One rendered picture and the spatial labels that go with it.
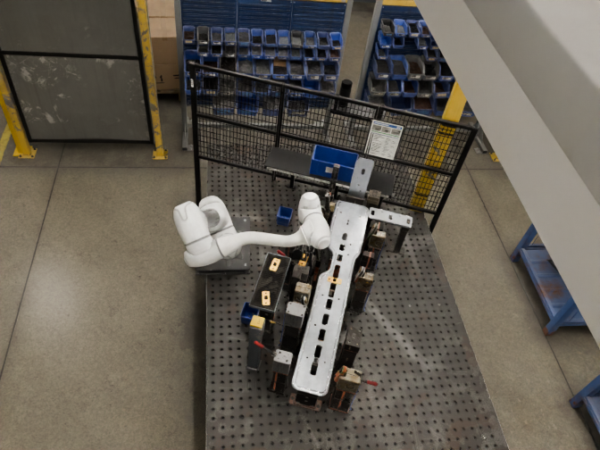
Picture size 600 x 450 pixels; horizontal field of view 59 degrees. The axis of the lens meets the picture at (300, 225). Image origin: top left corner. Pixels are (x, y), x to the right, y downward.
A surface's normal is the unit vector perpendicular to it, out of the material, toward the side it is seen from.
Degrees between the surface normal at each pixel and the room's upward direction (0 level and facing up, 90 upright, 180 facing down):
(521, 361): 0
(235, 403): 0
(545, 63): 90
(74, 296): 0
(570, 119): 90
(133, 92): 93
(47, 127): 91
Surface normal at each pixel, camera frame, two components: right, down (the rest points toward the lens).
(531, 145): -0.99, 0.01
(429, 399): 0.11, -0.66
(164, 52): 0.21, 0.75
